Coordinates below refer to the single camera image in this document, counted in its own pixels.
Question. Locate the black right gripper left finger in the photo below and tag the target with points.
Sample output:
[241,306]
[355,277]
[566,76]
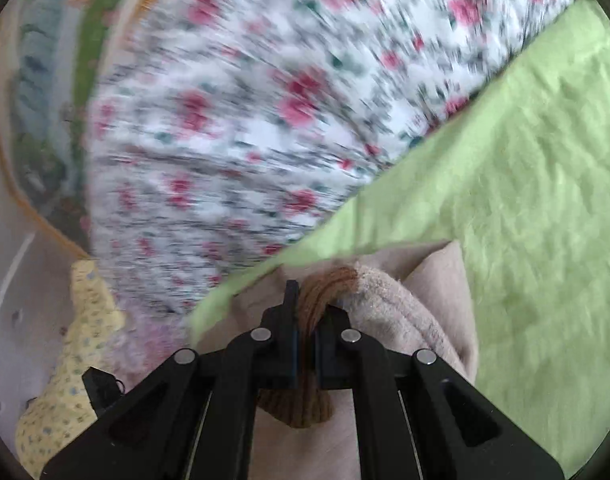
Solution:
[193,417]

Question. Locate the yellow cartoon print blanket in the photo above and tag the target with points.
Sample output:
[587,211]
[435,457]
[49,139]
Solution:
[63,410]

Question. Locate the beige knit sweater brown trim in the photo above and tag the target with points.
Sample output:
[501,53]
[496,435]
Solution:
[406,297]

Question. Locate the purple pink floral pillow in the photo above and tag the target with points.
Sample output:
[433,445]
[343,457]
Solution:
[144,341]

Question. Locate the gold framed headboard picture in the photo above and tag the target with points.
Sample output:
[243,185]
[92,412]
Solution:
[51,54]

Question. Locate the red floral white quilt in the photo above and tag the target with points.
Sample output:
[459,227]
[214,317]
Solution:
[228,129]

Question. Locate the light green bed sheet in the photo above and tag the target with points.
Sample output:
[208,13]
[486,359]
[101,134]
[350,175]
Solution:
[521,179]

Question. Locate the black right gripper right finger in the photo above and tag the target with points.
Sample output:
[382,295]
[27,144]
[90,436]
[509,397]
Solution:
[417,417]

